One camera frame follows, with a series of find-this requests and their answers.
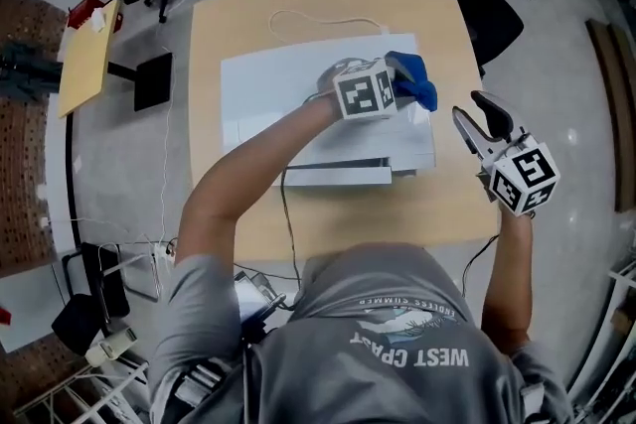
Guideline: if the white label printer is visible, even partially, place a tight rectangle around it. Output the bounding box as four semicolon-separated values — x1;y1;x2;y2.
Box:
82;326;139;369

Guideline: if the black and white harness strap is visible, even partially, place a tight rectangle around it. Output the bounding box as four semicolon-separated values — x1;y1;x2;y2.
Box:
171;359;235;408

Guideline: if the white wire shelf rack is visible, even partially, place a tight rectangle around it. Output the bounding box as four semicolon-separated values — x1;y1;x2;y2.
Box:
13;355;151;424

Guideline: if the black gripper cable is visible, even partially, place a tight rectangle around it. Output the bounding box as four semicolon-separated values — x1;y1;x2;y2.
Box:
458;231;502;300
279;167;305;285

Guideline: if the person's right forearm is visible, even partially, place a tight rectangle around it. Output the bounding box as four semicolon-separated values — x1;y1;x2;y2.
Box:
480;208;537;354

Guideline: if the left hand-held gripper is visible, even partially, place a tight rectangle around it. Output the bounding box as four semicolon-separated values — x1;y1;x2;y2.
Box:
316;56;417;121

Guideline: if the person's gray printed t-shirt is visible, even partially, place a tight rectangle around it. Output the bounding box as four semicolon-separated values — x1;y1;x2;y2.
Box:
147;241;573;424

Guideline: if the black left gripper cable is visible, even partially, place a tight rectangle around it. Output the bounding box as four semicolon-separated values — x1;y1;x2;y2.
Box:
279;167;305;285

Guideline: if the black recorder monitor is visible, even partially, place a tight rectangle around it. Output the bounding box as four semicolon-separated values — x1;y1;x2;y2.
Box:
232;269;290;330

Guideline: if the gray panel with red sign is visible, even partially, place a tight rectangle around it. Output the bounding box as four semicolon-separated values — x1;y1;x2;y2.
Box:
0;261;67;354

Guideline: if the white power strip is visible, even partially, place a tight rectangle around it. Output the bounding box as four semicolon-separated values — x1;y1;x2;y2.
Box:
152;239;176;265

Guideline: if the white metal shelf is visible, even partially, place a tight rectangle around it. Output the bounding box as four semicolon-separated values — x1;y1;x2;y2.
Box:
607;256;636;345

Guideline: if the small wooden side table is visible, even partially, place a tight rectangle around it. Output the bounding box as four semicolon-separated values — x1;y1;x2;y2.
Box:
57;0;176;120

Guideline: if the red box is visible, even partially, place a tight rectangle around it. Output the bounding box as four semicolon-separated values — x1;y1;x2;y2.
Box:
67;0;124;35

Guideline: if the black cantilever chair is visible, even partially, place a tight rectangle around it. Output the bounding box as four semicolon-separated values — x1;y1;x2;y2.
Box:
51;239;166;357

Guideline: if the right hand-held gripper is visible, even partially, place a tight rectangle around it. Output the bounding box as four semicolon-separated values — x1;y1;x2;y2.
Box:
451;89;561;218

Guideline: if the brown wooden board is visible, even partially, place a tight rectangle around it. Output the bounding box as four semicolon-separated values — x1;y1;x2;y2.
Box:
584;17;636;214

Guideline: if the coat rack with dark coat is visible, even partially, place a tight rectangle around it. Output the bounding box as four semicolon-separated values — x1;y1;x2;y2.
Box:
0;39;65;104

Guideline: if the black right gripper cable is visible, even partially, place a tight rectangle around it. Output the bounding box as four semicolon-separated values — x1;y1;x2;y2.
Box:
458;231;502;300

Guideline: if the blue cloth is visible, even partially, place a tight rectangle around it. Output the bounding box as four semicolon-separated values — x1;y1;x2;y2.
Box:
385;50;439;113

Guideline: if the person's left forearm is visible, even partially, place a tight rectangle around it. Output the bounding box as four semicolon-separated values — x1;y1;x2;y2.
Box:
177;91;345;265

